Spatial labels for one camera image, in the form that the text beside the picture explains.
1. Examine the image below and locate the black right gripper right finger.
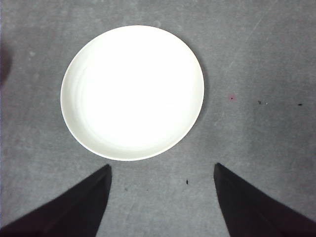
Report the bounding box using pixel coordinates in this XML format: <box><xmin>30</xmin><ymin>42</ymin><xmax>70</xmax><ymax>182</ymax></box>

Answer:
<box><xmin>213</xmin><ymin>162</ymin><xmax>316</xmax><ymax>237</ymax></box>

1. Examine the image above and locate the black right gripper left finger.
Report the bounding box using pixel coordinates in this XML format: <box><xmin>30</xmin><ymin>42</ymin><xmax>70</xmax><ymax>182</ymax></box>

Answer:
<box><xmin>0</xmin><ymin>164</ymin><xmax>112</xmax><ymax>237</ymax></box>

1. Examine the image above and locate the white round plate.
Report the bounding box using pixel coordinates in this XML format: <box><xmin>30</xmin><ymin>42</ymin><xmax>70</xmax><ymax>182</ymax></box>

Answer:
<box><xmin>60</xmin><ymin>24</ymin><xmax>205</xmax><ymax>162</ymax></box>

